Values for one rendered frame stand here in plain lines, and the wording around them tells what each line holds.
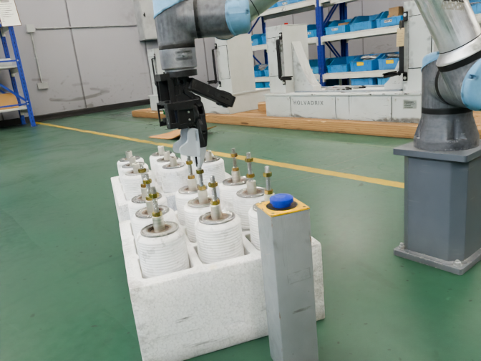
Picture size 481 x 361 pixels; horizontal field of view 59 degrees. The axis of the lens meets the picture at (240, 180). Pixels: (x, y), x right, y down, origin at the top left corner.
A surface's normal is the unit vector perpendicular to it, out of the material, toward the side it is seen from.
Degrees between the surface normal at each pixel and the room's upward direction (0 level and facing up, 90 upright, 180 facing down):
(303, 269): 90
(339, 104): 90
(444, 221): 90
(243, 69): 90
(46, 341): 0
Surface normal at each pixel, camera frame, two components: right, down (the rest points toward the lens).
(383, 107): -0.77, 0.25
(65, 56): 0.63, 0.14
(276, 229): 0.31, 0.22
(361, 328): -0.10, -0.96
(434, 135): -0.69, -0.04
